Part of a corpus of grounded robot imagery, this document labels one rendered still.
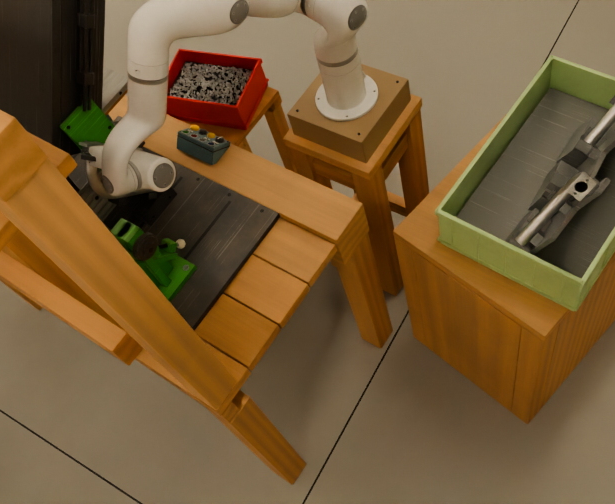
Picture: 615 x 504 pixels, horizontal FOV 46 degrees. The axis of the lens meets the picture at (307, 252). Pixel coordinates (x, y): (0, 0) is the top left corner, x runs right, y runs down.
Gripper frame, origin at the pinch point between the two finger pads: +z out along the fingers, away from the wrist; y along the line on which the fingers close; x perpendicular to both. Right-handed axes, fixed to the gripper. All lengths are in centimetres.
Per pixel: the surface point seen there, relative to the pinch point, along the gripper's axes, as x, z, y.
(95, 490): 136, 35, -25
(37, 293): 26.6, -25.8, 28.9
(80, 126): -6.4, 3.9, 1.7
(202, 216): 17.9, -11.7, -29.3
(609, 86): -31, -92, -105
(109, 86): -15.6, 19.8, -16.8
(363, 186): 7, -37, -72
